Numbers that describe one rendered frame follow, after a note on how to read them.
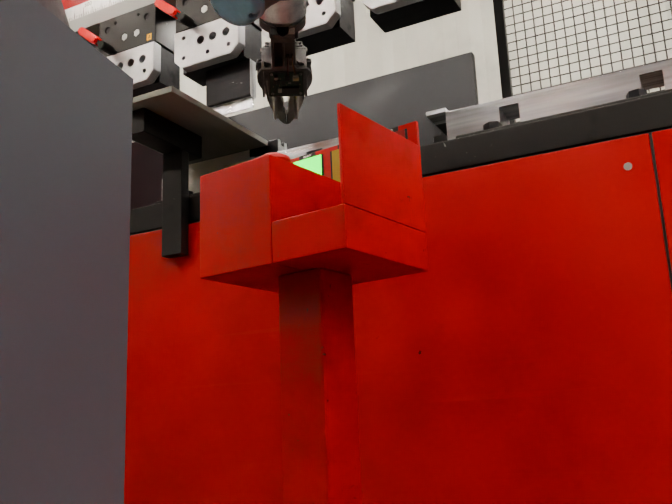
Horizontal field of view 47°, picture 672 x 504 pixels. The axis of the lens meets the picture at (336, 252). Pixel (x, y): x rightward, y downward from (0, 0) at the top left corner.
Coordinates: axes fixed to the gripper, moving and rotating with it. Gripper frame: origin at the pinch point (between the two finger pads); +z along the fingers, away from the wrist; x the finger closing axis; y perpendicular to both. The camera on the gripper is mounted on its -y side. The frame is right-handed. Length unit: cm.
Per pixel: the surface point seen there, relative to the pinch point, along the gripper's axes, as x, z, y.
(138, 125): -22.7, -7.0, 11.6
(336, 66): 36, 265, -422
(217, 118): -11.0, -4.6, 7.0
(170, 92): -16.9, -13.2, 11.9
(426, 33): 107, 237, -423
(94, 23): -40, 4, -39
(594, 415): 36, -2, 62
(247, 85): -7.1, 2.2, -12.1
